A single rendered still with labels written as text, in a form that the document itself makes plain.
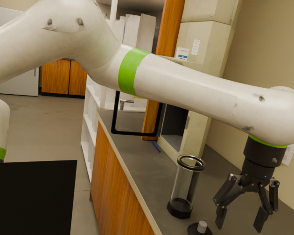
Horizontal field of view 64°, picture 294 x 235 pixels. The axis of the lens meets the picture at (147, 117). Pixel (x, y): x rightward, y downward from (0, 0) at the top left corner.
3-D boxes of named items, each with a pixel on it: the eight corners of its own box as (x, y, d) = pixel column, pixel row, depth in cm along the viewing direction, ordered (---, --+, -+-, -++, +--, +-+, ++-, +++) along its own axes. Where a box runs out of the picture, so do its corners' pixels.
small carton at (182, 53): (184, 60, 126) (186, 48, 125) (186, 60, 121) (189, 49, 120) (175, 58, 125) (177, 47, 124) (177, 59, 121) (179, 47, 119)
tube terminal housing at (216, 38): (188, 143, 169) (215, 31, 147) (215, 166, 140) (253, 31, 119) (156, 142, 159) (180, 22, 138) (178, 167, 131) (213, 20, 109)
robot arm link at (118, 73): (65, 63, 59) (89, 24, 61) (91, 86, 70) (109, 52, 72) (125, 84, 52) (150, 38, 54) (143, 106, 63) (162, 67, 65)
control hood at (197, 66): (170, 73, 146) (173, 57, 143) (198, 84, 118) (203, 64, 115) (153, 71, 142) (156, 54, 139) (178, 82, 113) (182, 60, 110)
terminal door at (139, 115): (156, 136, 156) (168, 77, 145) (110, 134, 148) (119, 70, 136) (156, 136, 157) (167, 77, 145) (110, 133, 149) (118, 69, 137)
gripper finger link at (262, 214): (260, 205, 69) (262, 206, 69) (252, 225, 71) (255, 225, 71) (265, 212, 66) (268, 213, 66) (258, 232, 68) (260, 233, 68)
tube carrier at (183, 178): (185, 198, 102) (196, 154, 96) (198, 215, 93) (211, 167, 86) (162, 200, 98) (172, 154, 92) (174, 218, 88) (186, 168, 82)
